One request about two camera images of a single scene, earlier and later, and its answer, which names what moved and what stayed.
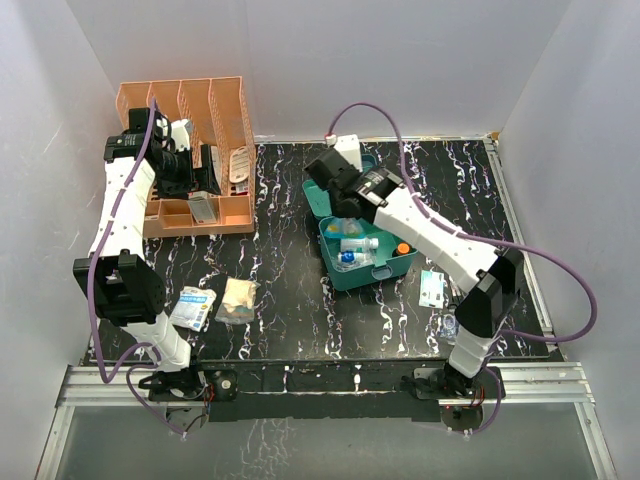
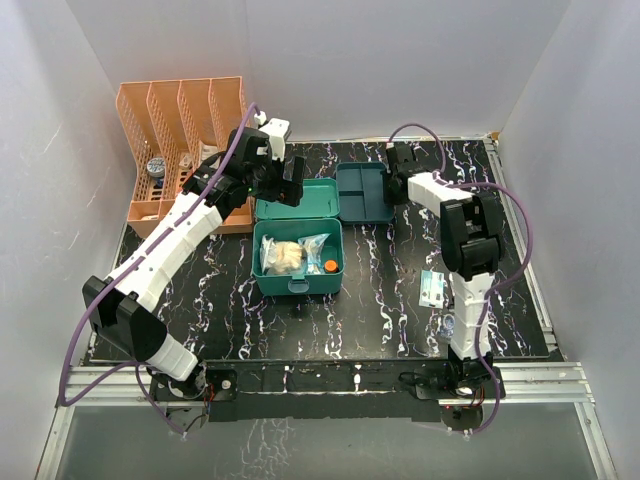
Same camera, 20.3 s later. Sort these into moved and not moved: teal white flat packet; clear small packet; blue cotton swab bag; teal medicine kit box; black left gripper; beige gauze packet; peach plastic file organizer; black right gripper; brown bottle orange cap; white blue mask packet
Moved: blue cotton swab bag; brown bottle orange cap; white blue mask packet; black right gripper; teal medicine kit box; beige gauze packet; black left gripper
Not moved: clear small packet; peach plastic file organizer; teal white flat packet
